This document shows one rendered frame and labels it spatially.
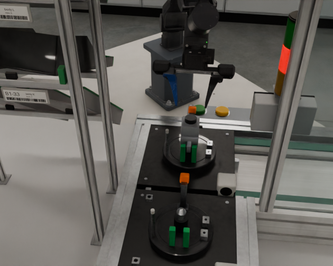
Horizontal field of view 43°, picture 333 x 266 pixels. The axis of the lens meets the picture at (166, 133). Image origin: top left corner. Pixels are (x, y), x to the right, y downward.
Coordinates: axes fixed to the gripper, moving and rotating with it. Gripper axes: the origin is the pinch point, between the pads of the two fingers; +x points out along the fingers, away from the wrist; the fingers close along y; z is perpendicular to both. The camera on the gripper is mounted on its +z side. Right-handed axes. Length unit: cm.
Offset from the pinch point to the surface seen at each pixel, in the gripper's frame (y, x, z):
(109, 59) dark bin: -20.5, -6.6, -2.1
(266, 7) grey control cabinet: 52, -111, -298
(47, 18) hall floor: -158, -90, -303
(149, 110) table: -16.0, 2.9, -47.2
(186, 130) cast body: -0.8, 8.9, -4.9
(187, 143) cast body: -0.2, 12.2, -5.5
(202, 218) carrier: 4.6, 27.4, 7.2
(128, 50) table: -31, -23, -80
